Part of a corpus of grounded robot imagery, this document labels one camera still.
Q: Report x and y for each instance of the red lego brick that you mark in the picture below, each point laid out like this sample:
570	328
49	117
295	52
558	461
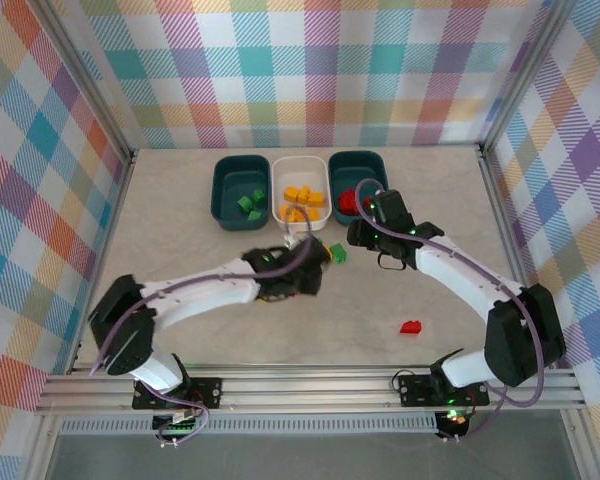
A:
346	209
411	327
350	196

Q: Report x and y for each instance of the yellow lego brick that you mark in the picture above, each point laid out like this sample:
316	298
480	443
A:
314	215
300	216
316	200
305	194
286	212

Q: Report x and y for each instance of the teal plastic container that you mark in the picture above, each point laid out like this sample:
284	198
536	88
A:
235	180
350	167

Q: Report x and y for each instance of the orange lego brick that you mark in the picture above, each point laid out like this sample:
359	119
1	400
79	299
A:
291	193

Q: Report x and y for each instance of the white plastic container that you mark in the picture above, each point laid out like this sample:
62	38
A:
300	172

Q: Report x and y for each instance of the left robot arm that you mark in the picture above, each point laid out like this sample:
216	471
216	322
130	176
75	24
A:
200	295

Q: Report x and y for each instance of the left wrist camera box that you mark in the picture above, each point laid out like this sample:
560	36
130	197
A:
292	241

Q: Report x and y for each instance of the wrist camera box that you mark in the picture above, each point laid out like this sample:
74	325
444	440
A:
292	241
391	206

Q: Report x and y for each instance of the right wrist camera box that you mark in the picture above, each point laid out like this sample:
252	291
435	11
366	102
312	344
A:
391	206

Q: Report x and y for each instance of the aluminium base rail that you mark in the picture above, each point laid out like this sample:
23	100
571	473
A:
305	390

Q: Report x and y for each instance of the aluminium table edge rail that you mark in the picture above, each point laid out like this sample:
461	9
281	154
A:
111	225
505	225

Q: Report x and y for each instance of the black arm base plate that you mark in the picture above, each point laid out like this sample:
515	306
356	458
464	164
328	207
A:
415	390
207	387

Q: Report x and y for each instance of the aluminium frame post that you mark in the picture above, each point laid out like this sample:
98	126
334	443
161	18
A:
525	75
90	75

